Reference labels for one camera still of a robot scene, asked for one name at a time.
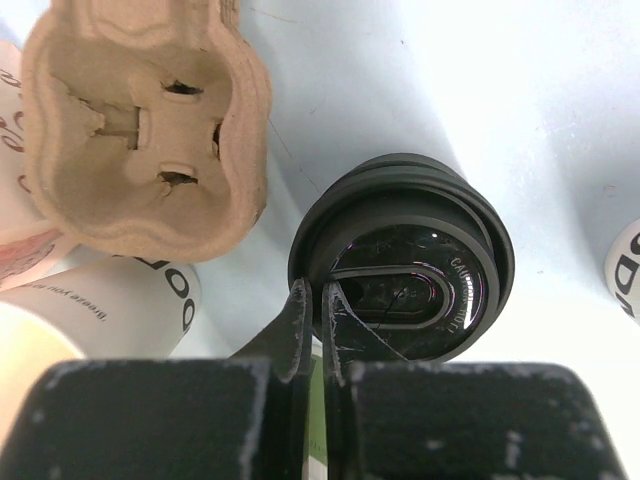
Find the green cup stack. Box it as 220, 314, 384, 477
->
306, 344, 328, 480

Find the paper takeout bag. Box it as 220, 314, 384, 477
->
0, 41, 75, 290

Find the white paper cup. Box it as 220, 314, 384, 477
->
604, 220, 640, 323

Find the black lid stack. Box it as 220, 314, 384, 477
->
288, 153, 515, 361

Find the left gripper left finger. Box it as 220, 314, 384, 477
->
231, 278, 313, 382

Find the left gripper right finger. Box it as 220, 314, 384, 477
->
321, 282, 405, 385

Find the cardboard cup carrier stack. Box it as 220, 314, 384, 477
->
22, 1, 272, 263

